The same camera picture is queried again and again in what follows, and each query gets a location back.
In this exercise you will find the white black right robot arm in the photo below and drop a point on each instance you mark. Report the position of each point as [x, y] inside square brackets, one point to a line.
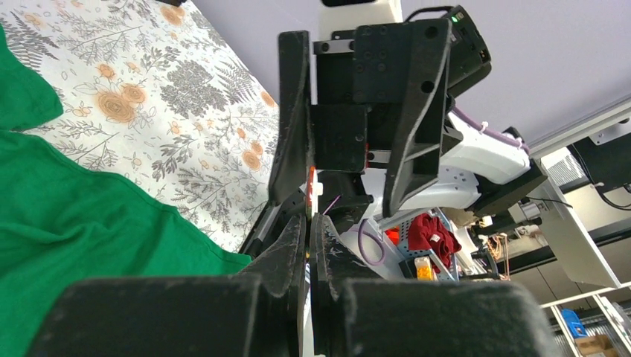
[481, 171]

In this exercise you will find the round orange white brooch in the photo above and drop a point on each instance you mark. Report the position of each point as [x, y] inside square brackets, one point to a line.
[314, 189]

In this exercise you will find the green t-shirt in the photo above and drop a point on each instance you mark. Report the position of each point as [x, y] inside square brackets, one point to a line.
[61, 223]

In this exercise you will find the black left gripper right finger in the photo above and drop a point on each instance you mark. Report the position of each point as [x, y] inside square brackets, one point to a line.
[355, 312]

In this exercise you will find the floral table mat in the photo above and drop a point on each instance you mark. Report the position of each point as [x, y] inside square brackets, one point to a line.
[152, 92]

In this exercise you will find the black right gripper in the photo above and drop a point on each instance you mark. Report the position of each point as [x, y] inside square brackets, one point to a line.
[362, 77]

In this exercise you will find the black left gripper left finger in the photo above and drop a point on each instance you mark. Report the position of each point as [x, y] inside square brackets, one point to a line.
[256, 312]

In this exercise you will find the dark red cloth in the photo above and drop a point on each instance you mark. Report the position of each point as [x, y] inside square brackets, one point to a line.
[428, 233]

